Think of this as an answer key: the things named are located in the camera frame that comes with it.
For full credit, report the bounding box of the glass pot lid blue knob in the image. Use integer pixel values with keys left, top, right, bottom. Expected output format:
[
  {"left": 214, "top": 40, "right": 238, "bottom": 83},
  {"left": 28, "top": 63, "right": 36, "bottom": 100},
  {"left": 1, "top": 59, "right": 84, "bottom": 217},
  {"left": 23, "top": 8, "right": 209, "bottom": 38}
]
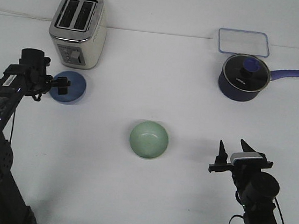
[{"left": 222, "top": 54, "right": 270, "bottom": 92}]

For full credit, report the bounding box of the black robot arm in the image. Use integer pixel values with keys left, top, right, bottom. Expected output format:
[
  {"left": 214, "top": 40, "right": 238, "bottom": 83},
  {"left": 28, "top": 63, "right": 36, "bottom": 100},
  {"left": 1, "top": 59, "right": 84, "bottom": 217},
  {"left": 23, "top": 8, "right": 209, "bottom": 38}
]
[
  {"left": 208, "top": 140, "right": 280, "bottom": 224},
  {"left": 0, "top": 48, "right": 71, "bottom": 224}
]

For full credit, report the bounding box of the clear container lid blue rim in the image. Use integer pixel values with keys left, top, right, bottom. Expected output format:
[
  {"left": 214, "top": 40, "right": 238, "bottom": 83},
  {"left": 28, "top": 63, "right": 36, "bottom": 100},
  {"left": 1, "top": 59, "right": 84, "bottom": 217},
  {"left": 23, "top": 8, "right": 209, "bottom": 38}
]
[{"left": 218, "top": 28, "right": 269, "bottom": 58}]

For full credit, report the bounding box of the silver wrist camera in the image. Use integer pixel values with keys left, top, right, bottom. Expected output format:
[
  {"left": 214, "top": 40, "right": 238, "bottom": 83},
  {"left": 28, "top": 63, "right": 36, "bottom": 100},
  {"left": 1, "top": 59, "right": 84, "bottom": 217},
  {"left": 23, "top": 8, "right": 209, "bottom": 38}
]
[{"left": 230, "top": 152, "right": 264, "bottom": 167}]

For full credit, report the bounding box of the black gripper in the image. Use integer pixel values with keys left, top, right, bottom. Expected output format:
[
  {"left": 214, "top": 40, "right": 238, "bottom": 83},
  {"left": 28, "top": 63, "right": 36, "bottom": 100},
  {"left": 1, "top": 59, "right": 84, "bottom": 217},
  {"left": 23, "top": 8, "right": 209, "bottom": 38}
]
[
  {"left": 208, "top": 139, "right": 273, "bottom": 191},
  {"left": 19, "top": 48, "right": 71, "bottom": 102}
]

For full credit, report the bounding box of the silver two-slot toaster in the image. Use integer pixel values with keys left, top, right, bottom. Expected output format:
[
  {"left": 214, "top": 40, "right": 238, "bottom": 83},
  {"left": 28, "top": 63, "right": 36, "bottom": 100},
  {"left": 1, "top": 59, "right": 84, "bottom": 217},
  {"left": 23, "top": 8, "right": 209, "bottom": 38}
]
[{"left": 48, "top": 0, "right": 107, "bottom": 70}]

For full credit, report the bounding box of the blue saucepan with handle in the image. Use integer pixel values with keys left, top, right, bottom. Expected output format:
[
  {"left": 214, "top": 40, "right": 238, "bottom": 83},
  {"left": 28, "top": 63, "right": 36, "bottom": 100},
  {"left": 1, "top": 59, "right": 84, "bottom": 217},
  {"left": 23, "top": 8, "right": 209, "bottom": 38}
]
[{"left": 218, "top": 69, "right": 299, "bottom": 102}]

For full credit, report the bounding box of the white toaster power cord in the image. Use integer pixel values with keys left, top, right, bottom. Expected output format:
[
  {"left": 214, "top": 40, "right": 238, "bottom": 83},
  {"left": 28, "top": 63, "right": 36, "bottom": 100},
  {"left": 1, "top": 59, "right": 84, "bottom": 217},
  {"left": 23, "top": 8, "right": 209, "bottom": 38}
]
[{"left": 0, "top": 6, "right": 54, "bottom": 22}]

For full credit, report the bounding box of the blue bowl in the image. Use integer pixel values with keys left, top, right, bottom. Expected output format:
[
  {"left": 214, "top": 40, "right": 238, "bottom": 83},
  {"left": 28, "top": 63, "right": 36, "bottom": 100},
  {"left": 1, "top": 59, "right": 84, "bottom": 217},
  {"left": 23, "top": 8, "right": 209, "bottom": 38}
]
[{"left": 49, "top": 70, "right": 87, "bottom": 104}]

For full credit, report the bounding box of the green bowl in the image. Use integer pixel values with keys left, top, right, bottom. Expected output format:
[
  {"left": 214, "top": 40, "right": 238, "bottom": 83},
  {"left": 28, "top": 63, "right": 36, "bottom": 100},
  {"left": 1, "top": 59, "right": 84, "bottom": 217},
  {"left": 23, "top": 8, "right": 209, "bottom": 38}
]
[{"left": 129, "top": 120, "right": 169, "bottom": 160}]

